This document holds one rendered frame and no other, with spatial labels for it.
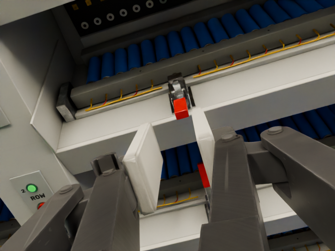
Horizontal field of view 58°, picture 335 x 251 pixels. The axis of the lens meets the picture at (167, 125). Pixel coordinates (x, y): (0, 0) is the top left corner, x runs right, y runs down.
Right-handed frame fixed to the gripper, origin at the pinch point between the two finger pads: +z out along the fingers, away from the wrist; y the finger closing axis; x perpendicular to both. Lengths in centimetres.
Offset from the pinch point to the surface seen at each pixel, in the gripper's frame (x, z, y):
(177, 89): 1.3, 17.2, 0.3
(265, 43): 2.9, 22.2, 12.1
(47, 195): -6.8, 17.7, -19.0
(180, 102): 0.5, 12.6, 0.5
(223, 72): 1.2, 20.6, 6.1
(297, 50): 1.2, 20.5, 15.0
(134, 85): 2.8, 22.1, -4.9
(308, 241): -32.8, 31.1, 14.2
